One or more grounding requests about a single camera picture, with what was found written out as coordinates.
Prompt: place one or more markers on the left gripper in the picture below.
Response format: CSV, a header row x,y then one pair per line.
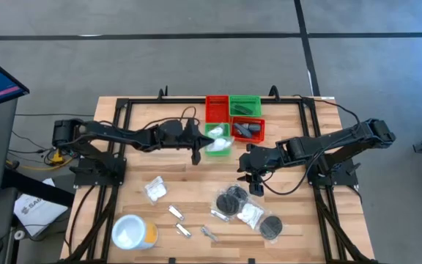
x,y
172,133

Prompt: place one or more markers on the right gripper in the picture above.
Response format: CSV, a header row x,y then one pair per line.
x,y
258,159

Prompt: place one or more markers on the bag of white cotton balls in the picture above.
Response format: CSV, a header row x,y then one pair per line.
x,y
250,214
221,144
155,190
216,131

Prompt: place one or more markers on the silver nail clipper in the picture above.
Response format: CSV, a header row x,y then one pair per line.
x,y
176,212
183,230
209,233

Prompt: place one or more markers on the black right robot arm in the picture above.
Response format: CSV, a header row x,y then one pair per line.
x,y
317,144

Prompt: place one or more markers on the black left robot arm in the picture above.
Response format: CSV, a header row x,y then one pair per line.
x,y
115,133

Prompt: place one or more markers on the green plastic basket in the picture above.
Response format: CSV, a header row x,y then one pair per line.
x,y
214,153
255,104

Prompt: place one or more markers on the red plastic basket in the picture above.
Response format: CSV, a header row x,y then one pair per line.
x,y
247,140
216,110

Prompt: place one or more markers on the black table edge clamp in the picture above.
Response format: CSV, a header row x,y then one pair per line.
x,y
165,93
274,93

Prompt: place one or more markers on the white tub with yellow label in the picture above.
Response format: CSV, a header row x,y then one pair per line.
x,y
132,231

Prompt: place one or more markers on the black desk bar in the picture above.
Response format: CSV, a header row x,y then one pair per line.
x,y
31,185

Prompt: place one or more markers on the white printed paper sheet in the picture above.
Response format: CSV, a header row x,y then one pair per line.
x,y
39,212

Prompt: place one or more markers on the white tape roll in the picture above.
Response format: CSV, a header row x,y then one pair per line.
x,y
16,235

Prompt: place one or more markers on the black aluminium table frame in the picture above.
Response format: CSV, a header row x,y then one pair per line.
x,y
148,100

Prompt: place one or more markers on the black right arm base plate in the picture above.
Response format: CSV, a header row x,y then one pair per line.
x,y
343,179

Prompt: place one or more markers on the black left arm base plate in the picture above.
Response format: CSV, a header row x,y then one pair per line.
x,y
86,179

